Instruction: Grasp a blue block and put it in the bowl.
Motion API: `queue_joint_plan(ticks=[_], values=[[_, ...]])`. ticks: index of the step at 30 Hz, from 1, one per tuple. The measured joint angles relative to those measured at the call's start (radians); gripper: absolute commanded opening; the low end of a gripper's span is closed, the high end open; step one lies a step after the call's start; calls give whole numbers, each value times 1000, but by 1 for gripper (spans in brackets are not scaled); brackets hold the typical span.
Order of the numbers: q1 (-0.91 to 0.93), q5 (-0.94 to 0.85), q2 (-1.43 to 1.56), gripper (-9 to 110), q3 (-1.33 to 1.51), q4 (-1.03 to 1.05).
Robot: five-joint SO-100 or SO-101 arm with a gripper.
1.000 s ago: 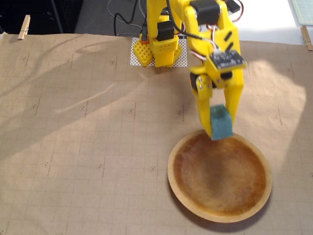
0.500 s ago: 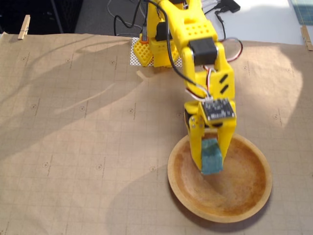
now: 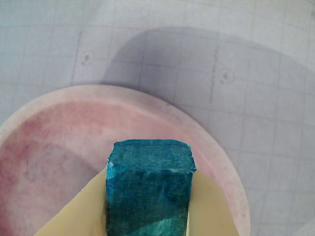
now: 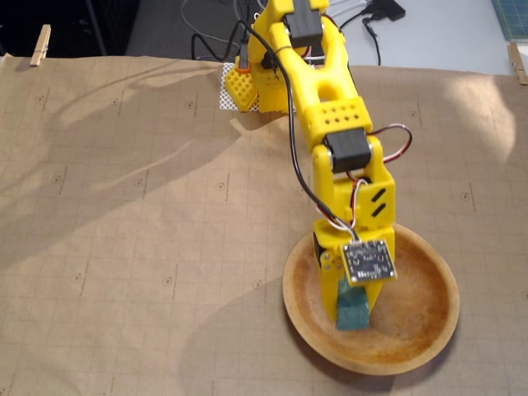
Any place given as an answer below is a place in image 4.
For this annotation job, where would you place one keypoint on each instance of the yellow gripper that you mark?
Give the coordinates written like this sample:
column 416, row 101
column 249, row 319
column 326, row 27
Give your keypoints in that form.
column 328, row 285

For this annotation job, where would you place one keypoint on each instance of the blue block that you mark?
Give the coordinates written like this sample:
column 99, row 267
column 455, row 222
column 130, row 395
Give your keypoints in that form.
column 352, row 311

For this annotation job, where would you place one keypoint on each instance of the yellow robot base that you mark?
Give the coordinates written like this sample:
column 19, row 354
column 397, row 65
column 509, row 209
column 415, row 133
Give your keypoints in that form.
column 268, row 90

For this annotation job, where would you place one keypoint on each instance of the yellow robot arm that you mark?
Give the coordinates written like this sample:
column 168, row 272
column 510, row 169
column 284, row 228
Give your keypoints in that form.
column 326, row 78

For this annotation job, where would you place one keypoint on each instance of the round wooden bowl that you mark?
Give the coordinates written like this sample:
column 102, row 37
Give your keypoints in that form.
column 412, row 321

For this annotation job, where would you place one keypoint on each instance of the brown gridded wrapping paper sheet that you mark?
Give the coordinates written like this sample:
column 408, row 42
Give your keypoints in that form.
column 144, row 247

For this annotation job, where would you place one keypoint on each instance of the wooden clothespin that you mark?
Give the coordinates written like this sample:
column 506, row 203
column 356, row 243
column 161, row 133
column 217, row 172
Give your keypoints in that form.
column 40, row 47
column 517, row 62

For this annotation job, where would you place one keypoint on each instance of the black adapter box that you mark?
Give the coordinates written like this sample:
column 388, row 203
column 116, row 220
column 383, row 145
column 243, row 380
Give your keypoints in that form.
column 387, row 10

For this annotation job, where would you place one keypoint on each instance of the green cutting mat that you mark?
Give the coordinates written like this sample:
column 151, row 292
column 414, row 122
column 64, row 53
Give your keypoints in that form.
column 513, row 18

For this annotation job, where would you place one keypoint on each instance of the black wrist camera board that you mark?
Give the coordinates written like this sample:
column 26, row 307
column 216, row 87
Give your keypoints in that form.
column 369, row 262

